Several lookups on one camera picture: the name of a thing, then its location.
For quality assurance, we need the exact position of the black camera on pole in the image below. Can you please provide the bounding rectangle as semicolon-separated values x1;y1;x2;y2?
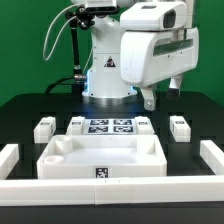
77;0;119;14

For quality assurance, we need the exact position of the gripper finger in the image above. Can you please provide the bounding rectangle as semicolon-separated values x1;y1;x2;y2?
167;74;182;99
141;86;156;111

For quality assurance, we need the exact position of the white front fence bar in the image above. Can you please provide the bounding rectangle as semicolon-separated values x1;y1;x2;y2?
0;175;224;206

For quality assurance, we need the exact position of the white fence bar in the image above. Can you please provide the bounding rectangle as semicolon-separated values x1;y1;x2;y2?
0;175;224;206
0;144;19;180
200;140;224;175

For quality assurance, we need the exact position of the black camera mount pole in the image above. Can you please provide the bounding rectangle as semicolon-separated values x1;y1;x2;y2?
65;11;84;93

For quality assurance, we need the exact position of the white left fence bar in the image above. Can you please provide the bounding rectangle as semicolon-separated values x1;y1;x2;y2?
0;144;19;180

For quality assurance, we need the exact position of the grey looped cable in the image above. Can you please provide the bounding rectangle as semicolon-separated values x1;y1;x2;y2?
42;3;81;62

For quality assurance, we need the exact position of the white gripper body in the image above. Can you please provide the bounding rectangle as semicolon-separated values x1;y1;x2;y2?
120;28;199;88

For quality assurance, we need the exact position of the white right fence bar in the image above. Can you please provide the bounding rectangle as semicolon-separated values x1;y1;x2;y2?
200;140;224;175

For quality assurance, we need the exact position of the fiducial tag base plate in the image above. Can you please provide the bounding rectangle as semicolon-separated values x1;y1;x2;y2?
83;119;136;135

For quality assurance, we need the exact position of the black cable on table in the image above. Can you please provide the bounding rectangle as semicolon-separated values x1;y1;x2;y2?
44;76;78;94

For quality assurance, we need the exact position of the white desk top tray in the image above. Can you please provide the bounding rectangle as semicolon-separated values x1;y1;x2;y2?
37;135;167;179

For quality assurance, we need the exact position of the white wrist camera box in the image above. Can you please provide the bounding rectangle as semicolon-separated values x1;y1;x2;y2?
120;2;187;31

